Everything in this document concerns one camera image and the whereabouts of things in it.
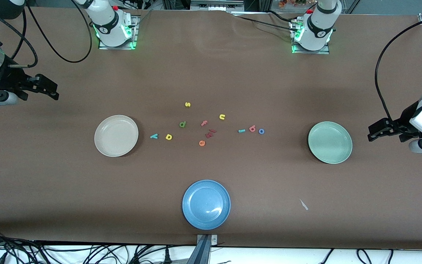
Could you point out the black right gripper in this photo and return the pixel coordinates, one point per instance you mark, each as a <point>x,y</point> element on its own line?
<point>5,79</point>

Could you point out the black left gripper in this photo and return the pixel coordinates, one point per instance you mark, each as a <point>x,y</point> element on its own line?
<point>403,121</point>

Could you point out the teal letter y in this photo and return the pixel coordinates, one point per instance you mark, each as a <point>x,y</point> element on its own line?
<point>154,136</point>

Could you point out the yellow letter a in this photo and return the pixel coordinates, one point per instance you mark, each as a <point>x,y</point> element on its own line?
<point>169,137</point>

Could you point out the green plate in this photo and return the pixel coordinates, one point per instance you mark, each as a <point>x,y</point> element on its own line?
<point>330,143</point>

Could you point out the beige brown plate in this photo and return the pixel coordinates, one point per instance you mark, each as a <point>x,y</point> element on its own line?
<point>115,137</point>

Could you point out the brown paper table cover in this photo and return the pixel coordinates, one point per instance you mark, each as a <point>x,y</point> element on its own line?
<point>86,190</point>

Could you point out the white paper scrap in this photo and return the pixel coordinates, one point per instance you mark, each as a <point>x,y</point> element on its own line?
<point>303,204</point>

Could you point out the orange background clutter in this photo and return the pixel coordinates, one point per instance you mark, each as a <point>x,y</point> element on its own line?
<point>291,3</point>

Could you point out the dark red letter k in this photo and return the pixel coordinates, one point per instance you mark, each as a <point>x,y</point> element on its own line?
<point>209,134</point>

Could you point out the grey metal box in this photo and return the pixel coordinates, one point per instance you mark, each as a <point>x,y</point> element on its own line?
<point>216,5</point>

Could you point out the blue plate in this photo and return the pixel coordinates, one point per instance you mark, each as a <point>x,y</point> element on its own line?
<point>206,204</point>

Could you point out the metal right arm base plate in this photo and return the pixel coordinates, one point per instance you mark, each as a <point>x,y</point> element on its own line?
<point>117,48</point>

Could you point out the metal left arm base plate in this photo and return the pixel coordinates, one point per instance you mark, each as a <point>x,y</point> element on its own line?
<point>311,52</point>

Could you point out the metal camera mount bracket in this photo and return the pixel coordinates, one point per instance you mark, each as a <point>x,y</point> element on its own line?
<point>204,253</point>

